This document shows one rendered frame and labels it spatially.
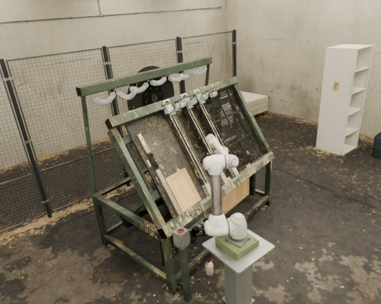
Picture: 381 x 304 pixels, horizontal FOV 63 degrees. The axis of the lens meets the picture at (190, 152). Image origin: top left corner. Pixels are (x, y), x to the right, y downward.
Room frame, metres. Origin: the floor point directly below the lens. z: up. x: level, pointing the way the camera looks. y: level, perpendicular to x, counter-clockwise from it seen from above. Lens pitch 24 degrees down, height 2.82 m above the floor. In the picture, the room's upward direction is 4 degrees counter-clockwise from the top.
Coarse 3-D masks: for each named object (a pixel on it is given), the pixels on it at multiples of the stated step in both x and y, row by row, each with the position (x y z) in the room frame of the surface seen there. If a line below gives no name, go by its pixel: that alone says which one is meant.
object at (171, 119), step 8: (168, 104) 3.42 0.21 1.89; (176, 104) 3.36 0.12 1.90; (168, 120) 3.40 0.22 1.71; (176, 128) 3.32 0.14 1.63; (176, 136) 3.33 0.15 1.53; (184, 144) 3.25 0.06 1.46; (184, 152) 3.25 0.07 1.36; (192, 152) 3.24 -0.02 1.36; (192, 160) 3.17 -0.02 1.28; (192, 168) 3.17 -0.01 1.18; (200, 168) 3.16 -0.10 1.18; (200, 176) 3.10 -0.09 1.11; (208, 184) 3.08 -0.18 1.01; (208, 192) 3.02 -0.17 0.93
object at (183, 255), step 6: (180, 252) 2.37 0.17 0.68; (186, 252) 2.38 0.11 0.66; (180, 258) 2.38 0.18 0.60; (186, 258) 2.38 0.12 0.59; (180, 264) 2.38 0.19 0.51; (186, 264) 2.37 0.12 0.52; (186, 270) 2.37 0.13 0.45; (186, 276) 2.36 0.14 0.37; (186, 282) 2.36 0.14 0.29; (186, 288) 2.35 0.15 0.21; (186, 294) 2.35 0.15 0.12; (186, 300) 2.36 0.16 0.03
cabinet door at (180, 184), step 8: (184, 168) 3.10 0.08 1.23; (176, 176) 2.98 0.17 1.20; (184, 176) 3.04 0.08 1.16; (168, 184) 2.86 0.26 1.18; (176, 184) 2.92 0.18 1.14; (184, 184) 2.98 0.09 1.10; (192, 184) 3.03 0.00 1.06; (176, 192) 2.85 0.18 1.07; (184, 192) 2.91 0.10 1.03; (192, 192) 2.96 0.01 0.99; (176, 200) 2.80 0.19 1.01; (184, 200) 2.85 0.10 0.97; (192, 200) 2.89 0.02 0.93; (184, 208) 2.78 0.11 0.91
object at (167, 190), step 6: (138, 138) 3.01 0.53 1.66; (144, 150) 2.96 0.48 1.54; (150, 162) 2.91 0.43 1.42; (156, 174) 2.86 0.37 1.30; (162, 180) 2.83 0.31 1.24; (162, 186) 2.81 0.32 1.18; (168, 192) 2.78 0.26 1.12; (168, 198) 2.76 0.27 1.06; (174, 198) 2.77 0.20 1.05; (174, 204) 2.72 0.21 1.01; (174, 210) 2.71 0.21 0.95; (180, 210) 2.72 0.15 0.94
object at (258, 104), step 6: (246, 96) 8.58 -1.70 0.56; (252, 96) 8.53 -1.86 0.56; (258, 96) 8.48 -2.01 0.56; (264, 96) 8.43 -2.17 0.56; (246, 102) 7.97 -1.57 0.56; (252, 102) 8.03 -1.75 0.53; (258, 102) 8.16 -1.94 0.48; (264, 102) 8.32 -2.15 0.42; (252, 108) 8.04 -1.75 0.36; (258, 108) 8.19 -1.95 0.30; (264, 108) 8.32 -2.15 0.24; (180, 114) 7.64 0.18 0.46; (258, 114) 8.18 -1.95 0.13; (264, 114) 8.34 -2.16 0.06; (222, 120) 7.39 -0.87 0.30; (222, 126) 7.38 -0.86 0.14
